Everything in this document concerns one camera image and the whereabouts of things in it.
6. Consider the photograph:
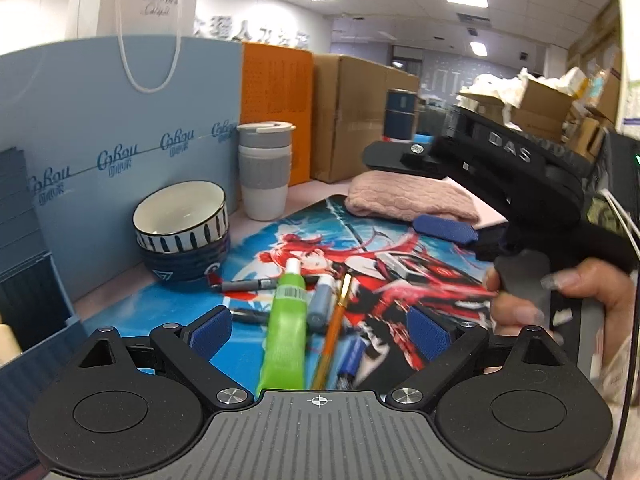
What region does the white and grey tumbler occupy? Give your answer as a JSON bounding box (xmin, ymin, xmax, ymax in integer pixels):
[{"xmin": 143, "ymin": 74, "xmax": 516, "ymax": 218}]
[{"xmin": 236, "ymin": 121, "xmax": 296, "ymax": 221}]

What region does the green tube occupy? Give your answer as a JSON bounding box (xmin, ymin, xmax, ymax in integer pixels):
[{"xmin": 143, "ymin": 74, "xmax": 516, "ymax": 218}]
[{"xmin": 255, "ymin": 257, "xmax": 308, "ymax": 398}]

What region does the pink folded towel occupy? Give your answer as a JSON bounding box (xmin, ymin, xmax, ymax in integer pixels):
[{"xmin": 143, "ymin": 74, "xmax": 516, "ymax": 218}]
[{"xmin": 345, "ymin": 170, "xmax": 481, "ymax": 223}]

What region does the orange handled paintbrush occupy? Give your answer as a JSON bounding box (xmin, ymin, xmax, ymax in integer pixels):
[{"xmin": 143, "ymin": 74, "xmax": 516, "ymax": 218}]
[{"xmin": 310, "ymin": 272, "xmax": 352, "ymax": 391}]

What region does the white striped bowl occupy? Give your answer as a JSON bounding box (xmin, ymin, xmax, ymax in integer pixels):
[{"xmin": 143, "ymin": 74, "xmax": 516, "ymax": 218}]
[{"xmin": 132, "ymin": 181, "xmax": 231, "ymax": 255}]

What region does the white crumpled packing paper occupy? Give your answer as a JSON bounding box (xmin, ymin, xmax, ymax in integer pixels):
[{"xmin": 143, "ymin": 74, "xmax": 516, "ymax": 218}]
[{"xmin": 457, "ymin": 67, "xmax": 541, "ymax": 107}]

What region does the dark blue bowl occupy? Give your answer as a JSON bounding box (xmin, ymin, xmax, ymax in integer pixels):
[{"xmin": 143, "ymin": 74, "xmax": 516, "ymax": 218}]
[{"xmin": 137, "ymin": 232, "xmax": 232, "ymax": 286}]

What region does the grey marker pen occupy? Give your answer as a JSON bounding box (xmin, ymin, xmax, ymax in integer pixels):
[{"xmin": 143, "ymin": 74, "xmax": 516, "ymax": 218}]
[{"xmin": 209, "ymin": 279, "xmax": 278, "ymax": 294}]

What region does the grey blue small tube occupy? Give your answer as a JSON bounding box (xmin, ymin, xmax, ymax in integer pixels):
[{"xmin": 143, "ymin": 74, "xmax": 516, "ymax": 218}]
[{"xmin": 306, "ymin": 274, "xmax": 337, "ymax": 332}]

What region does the colourful printed desk mat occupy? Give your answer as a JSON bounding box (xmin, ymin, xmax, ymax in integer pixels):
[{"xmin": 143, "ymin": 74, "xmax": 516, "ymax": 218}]
[{"xmin": 75, "ymin": 194, "xmax": 501, "ymax": 391}]

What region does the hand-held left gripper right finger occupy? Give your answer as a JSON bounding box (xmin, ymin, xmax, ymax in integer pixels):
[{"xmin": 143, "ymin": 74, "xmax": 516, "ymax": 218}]
[{"xmin": 385, "ymin": 305, "xmax": 576, "ymax": 411}]

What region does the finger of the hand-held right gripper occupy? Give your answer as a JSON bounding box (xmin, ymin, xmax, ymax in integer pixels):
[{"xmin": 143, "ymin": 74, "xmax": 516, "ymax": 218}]
[
  {"xmin": 412, "ymin": 214, "xmax": 507, "ymax": 261},
  {"xmin": 362, "ymin": 140, "xmax": 453, "ymax": 178}
]

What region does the white cable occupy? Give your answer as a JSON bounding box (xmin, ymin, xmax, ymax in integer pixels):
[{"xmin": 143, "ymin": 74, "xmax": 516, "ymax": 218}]
[{"xmin": 597, "ymin": 190, "xmax": 640, "ymax": 256}]

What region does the large brown cardboard box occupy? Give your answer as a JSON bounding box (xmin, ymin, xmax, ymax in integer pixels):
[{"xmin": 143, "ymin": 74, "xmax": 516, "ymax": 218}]
[{"xmin": 310, "ymin": 52, "xmax": 423, "ymax": 185}]

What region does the small brown cardboard box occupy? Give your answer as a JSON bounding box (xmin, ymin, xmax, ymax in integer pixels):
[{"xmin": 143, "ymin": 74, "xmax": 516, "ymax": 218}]
[{"xmin": 511, "ymin": 78, "xmax": 576, "ymax": 142}]

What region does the white paper gift bag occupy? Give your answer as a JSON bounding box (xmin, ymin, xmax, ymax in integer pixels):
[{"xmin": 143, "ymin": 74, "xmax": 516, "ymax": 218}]
[{"xmin": 67, "ymin": 0, "xmax": 201, "ymax": 93}]

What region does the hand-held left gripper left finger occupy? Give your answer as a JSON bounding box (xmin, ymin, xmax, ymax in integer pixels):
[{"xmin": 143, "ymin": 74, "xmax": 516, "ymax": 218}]
[{"xmin": 65, "ymin": 306, "xmax": 256, "ymax": 411}]

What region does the blue cylindrical can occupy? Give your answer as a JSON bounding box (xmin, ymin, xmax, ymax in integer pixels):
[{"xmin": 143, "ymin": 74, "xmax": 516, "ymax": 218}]
[{"xmin": 384, "ymin": 88, "xmax": 417, "ymax": 142}]

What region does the orange box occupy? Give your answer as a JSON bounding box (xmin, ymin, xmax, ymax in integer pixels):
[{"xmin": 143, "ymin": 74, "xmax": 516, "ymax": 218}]
[{"xmin": 241, "ymin": 42, "xmax": 315, "ymax": 188}]

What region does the black pen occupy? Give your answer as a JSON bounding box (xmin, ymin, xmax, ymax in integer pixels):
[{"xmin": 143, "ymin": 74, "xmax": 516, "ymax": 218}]
[{"xmin": 229, "ymin": 307, "xmax": 272, "ymax": 324}]

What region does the blue plastic storage box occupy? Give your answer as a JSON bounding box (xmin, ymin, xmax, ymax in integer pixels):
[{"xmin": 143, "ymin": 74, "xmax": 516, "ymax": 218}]
[{"xmin": 0, "ymin": 145, "xmax": 86, "ymax": 368}]

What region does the blue pen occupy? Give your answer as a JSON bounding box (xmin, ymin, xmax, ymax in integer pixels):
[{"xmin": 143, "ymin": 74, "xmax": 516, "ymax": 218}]
[{"xmin": 336, "ymin": 335, "xmax": 371, "ymax": 392}]

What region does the person's right forearm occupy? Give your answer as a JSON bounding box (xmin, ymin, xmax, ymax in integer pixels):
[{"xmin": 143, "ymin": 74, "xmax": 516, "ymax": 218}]
[{"xmin": 590, "ymin": 330, "xmax": 640, "ymax": 406}]

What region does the person's right hand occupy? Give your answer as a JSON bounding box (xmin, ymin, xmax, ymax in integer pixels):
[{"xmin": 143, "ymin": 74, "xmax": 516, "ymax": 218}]
[{"xmin": 484, "ymin": 258, "xmax": 638, "ymax": 346}]

